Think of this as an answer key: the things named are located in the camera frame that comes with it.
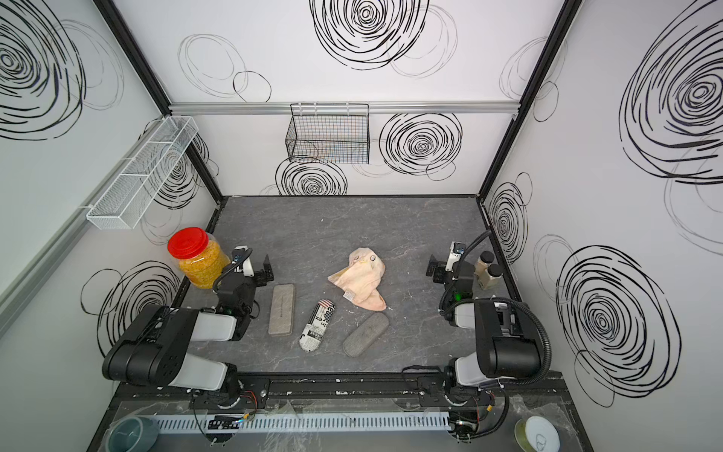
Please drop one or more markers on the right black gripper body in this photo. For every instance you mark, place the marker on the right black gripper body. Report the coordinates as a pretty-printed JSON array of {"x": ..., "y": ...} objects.
[{"x": 437, "y": 269}]

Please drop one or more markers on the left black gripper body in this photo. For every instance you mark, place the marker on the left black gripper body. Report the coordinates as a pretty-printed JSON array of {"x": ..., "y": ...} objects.
[{"x": 262, "y": 274}]

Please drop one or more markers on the grey rectangular eyeglass case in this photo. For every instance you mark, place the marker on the grey rectangular eyeglass case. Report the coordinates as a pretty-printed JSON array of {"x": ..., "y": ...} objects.
[{"x": 281, "y": 315}]

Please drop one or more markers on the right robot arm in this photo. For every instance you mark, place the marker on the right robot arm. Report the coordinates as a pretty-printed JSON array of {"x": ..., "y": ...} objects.
[{"x": 511, "y": 345}]

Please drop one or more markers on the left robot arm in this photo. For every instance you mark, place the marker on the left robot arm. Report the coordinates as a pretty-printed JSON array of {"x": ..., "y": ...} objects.
[{"x": 153, "y": 351}]

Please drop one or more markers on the grey oval eyeglass case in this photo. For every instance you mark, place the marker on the grey oval eyeglass case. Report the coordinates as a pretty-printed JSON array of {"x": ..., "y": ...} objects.
[{"x": 362, "y": 338}]

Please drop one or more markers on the brown spice bottle far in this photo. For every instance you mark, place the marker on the brown spice bottle far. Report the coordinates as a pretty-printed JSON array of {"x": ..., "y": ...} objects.
[{"x": 483, "y": 262}]

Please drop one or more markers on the brown spice bottle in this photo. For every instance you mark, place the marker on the brown spice bottle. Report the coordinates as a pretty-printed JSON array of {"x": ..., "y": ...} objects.
[
  {"x": 490, "y": 276},
  {"x": 483, "y": 262}
]

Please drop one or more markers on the brown spice bottle near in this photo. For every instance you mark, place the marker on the brown spice bottle near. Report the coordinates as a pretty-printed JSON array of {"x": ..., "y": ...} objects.
[{"x": 490, "y": 276}]

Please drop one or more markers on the red lid yellow jar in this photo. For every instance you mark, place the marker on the red lid yellow jar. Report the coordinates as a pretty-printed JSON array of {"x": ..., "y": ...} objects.
[{"x": 198, "y": 256}]

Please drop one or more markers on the white mesh shelf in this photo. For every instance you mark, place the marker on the white mesh shelf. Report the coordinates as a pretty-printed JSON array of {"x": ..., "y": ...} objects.
[{"x": 156, "y": 154}]

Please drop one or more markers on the teal tape roll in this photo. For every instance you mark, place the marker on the teal tape roll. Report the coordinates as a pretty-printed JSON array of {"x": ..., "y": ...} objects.
[{"x": 132, "y": 434}]

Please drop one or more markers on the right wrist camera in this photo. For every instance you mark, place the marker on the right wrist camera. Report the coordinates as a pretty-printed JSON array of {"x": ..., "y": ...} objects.
[{"x": 457, "y": 249}]

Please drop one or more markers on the black wire basket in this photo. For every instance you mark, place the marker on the black wire basket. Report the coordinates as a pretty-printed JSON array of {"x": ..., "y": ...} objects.
[{"x": 336, "y": 133}]

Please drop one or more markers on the white slotted cable duct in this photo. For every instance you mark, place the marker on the white slotted cable duct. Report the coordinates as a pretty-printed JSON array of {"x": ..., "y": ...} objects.
[{"x": 298, "y": 423}]

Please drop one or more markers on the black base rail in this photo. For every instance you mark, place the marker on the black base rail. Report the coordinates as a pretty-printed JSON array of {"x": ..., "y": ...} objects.
[{"x": 427, "y": 388}]

